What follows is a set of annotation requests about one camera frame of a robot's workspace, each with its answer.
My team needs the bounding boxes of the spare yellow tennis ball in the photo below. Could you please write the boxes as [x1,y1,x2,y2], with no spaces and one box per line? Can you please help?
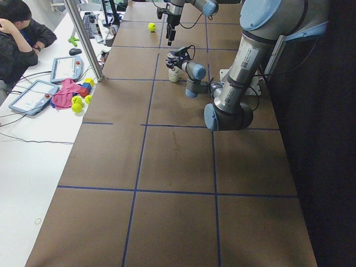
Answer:
[71,103,83,113]

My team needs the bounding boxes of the steel cup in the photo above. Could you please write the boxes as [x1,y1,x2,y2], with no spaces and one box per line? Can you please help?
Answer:
[108,25,117,36]

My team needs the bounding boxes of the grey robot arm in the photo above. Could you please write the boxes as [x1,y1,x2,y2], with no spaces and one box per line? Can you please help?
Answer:
[166,1,330,131]
[156,0,243,46]

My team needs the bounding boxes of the black keyboard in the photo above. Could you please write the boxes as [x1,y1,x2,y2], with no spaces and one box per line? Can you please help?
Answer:
[82,12,94,39]

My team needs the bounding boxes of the blue teach pendant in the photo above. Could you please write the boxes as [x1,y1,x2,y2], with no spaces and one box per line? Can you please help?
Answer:
[50,56,84,84]
[8,80,59,116]

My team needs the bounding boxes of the clear water bottle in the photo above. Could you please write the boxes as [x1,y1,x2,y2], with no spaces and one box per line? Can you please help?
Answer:
[94,15,101,36]

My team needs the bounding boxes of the black computer mouse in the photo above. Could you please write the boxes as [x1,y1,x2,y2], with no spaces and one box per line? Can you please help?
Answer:
[69,48,82,56]

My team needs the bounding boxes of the yellow block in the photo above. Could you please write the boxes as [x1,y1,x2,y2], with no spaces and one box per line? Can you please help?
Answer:
[83,78,95,88]

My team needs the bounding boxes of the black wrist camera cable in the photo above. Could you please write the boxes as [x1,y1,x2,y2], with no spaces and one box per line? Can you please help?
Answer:
[183,44,197,61]

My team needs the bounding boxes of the brown paper table cover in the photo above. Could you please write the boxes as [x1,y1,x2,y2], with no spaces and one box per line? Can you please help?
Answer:
[26,2,317,266]

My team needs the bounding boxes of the person in dark jacket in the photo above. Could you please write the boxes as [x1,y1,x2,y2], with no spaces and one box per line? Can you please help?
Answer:
[1,1,57,89]

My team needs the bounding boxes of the aluminium frame post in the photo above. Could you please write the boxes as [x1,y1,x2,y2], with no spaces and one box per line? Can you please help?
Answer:
[63,0,104,82]

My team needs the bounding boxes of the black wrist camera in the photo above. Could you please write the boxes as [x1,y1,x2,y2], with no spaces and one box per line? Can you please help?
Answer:
[176,47,189,57]

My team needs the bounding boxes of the blue block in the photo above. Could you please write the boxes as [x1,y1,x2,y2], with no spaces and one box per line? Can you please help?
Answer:
[82,82,92,92]

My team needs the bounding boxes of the white tennis ball can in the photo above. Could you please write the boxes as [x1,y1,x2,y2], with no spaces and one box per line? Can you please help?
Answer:
[168,67,180,83]

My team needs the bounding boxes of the red block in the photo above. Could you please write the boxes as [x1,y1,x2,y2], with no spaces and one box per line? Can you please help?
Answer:
[78,87,90,98]

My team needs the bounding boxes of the green plastic tool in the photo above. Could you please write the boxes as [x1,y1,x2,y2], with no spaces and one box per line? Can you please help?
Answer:
[68,36,80,47]

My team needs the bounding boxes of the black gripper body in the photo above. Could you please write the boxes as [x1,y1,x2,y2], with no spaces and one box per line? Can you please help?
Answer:
[171,55,185,68]
[167,13,180,31]

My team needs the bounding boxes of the pink cloth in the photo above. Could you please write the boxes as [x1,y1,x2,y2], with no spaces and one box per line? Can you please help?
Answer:
[51,78,82,110]

